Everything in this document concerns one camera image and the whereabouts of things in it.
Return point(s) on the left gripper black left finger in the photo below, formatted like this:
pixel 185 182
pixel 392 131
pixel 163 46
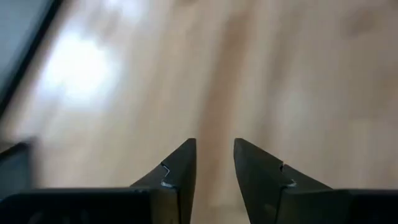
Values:
pixel 177 186

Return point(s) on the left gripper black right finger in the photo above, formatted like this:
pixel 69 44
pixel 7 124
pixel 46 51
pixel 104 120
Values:
pixel 261 183

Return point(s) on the black aluminium table frame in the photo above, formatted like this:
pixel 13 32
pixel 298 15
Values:
pixel 31 50

